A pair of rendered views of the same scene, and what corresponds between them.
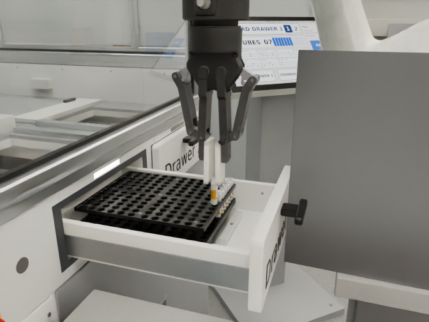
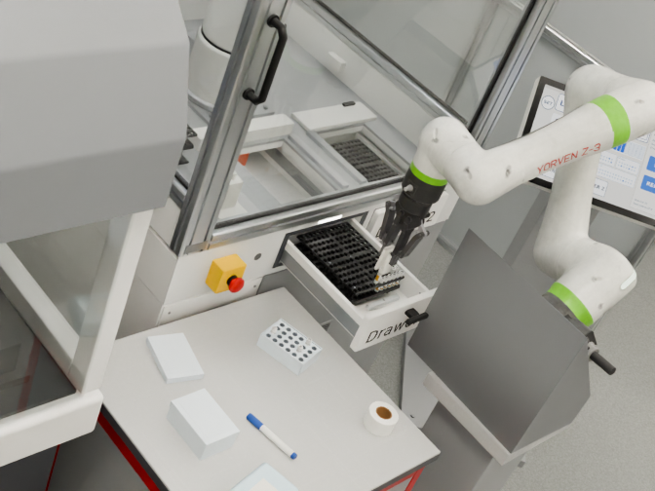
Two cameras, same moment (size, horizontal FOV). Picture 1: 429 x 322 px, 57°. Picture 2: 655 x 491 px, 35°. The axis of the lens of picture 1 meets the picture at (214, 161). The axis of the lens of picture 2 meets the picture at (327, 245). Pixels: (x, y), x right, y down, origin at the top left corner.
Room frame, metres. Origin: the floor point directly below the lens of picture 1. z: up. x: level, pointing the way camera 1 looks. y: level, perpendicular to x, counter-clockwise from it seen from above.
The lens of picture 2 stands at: (-1.42, -0.44, 2.37)
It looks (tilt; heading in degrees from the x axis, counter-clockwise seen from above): 35 degrees down; 16
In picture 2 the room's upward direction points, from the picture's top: 23 degrees clockwise
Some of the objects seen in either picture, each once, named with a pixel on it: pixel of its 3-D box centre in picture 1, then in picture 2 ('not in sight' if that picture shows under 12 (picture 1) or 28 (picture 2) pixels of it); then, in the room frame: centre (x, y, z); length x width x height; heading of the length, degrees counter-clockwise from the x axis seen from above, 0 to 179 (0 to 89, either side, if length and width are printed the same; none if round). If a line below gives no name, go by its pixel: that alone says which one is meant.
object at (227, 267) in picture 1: (156, 213); (343, 264); (0.63, 0.10, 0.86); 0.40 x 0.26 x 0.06; 72
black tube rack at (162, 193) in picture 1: (161, 211); (346, 265); (0.63, 0.09, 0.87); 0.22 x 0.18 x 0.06; 72
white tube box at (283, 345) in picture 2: not in sight; (288, 346); (0.36, 0.07, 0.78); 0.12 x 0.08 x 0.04; 87
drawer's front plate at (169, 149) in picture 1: (181, 151); (405, 217); (0.95, 0.08, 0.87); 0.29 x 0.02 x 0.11; 162
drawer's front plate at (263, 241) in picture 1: (274, 226); (401, 317); (0.56, -0.10, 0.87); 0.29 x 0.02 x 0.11; 162
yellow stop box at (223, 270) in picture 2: not in sight; (226, 274); (0.34, 0.27, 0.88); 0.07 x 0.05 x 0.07; 162
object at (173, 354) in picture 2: not in sight; (174, 358); (0.13, 0.23, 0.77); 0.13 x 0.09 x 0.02; 58
